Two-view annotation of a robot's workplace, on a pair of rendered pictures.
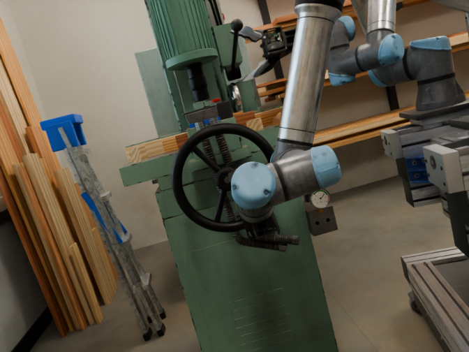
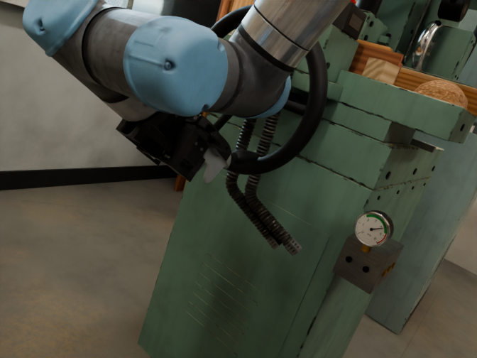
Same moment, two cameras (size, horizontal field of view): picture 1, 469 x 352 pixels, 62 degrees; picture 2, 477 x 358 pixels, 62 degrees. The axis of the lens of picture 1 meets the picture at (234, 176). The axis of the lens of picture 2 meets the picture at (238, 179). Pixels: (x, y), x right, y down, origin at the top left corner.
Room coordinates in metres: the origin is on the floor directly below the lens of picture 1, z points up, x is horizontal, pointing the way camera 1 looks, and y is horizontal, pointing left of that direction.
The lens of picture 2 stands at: (0.47, -0.41, 0.86)
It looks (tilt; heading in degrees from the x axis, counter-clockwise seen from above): 16 degrees down; 35
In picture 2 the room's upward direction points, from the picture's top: 19 degrees clockwise
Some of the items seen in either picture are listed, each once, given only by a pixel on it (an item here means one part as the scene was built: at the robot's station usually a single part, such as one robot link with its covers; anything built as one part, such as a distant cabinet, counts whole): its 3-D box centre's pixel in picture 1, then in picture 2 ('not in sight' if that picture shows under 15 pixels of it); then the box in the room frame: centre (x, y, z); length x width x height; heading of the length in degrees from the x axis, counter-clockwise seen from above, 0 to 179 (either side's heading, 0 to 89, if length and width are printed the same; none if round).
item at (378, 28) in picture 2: (206, 114); (360, 35); (1.39, 0.04, 0.99); 0.14 x 0.07 x 0.09; 3
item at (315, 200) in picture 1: (319, 200); (372, 232); (1.17, -0.23, 0.65); 0.06 x 0.04 x 0.08; 93
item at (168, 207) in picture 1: (222, 175); (337, 133); (1.49, 0.05, 0.76); 0.57 x 0.45 x 0.09; 3
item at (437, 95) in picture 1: (437, 91); not in sight; (1.34, -0.74, 0.87); 0.15 x 0.15 x 0.10
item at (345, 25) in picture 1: (333, 33); not in sight; (1.20, -0.39, 1.12); 0.11 x 0.08 x 0.09; 93
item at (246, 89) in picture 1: (242, 98); (444, 55); (1.56, -0.11, 1.02); 0.09 x 0.07 x 0.12; 93
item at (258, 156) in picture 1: (220, 164); (318, 102); (1.31, 0.04, 0.82); 0.40 x 0.21 x 0.04; 93
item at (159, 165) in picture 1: (216, 150); (316, 78); (1.26, 0.03, 0.87); 0.61 x 0.30 x 0.06; 93
